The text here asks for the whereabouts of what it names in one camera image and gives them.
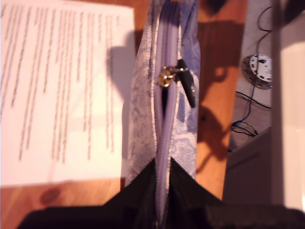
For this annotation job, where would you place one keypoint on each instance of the black zipper pull tab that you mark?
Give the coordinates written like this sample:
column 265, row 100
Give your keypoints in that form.
column 187, row 81

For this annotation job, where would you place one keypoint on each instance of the white printed letter sheet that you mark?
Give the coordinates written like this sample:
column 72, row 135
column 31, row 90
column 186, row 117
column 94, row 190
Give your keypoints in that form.
column 59, row 95

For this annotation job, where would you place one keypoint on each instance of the white box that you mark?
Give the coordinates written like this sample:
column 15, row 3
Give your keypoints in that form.
column 293, row 119

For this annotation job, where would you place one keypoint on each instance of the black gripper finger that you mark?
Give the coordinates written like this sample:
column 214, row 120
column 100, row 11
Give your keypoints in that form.
column 140, row 200
column 188, row 200

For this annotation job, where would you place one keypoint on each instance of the lilac snakeskin zip pouch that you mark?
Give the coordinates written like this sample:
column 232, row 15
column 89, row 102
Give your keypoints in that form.
column 186, row 124

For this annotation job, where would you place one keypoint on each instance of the round perforated metal object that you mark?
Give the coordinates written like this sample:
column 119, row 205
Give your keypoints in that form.
column 258, row 71

